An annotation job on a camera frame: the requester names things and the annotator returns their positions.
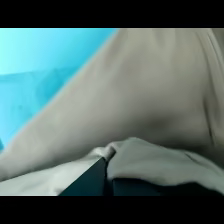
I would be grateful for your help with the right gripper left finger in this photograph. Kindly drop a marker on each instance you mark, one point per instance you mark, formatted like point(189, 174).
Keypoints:
point(91, 181)

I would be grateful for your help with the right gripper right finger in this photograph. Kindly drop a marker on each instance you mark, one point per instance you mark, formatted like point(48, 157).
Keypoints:
point(133, 188)

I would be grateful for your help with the orange shirt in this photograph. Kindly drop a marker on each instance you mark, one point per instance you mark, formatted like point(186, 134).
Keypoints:
point(140, 90)

